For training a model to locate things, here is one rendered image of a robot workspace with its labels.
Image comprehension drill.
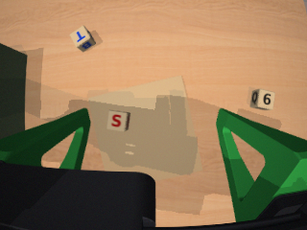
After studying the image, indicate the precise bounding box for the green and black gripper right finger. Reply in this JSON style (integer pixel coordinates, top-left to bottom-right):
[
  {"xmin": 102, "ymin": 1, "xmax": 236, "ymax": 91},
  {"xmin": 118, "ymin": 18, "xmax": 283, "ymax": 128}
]
[{"xmin": 216, "ymin": 108, "xmax": 307, "ymax": 222}]

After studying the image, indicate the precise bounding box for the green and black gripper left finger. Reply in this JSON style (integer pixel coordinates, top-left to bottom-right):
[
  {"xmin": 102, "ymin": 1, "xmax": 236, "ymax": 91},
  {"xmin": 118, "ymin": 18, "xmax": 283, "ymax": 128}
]
[{"xmin": 0, "ymin": 108, "xmax": 91, "ymax": 170}]

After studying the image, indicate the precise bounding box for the beige flat mat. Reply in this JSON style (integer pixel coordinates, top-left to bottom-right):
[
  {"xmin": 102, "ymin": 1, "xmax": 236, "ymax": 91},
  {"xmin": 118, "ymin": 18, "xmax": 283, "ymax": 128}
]
[{"xmin": 88, "ymin": 76, "xmax": 202, "ymax": 181}]

